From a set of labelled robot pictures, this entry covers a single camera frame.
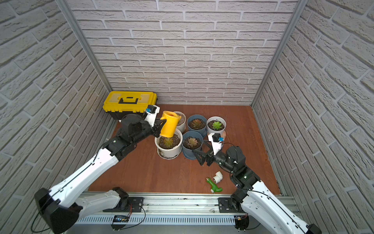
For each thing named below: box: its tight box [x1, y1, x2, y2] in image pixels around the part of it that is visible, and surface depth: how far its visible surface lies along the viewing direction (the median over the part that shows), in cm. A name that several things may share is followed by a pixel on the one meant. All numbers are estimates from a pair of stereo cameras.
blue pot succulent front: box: [181, 130, 204, 161], surface depth 90 cm
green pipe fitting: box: [205, 177, 223, 194], surface depth 80 cm
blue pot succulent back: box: [187, 114, 207, 138], surface depth 99 cm
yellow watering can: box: [159, 110, 182, 138], surface depth 73 cm
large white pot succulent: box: [154, 128, 183, 160], surface depth 88 cm
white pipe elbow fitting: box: [212, 171, 224, 184], surface depth 83 cm
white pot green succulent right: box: [206, 116, 227, 134], surface depth 97 cm
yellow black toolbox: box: [102, 91, 158, 120], surface depth 100 cm
